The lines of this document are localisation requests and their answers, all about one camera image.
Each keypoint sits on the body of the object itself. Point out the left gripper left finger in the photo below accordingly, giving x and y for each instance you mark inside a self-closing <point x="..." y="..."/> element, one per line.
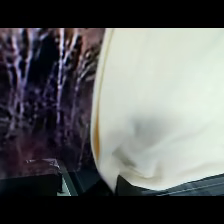
<point x="30" y="186"/>

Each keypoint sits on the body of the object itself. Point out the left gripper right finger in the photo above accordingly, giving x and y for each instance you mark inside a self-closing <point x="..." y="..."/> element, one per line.
<point x="128" y="188"/>

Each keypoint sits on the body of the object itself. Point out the white garment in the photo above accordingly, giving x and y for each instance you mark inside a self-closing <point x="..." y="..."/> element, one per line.
<point x="160" y="100"/>

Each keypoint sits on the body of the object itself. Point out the silver frame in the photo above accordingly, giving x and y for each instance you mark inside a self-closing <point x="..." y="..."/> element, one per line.
<point x="196" y="188"/>

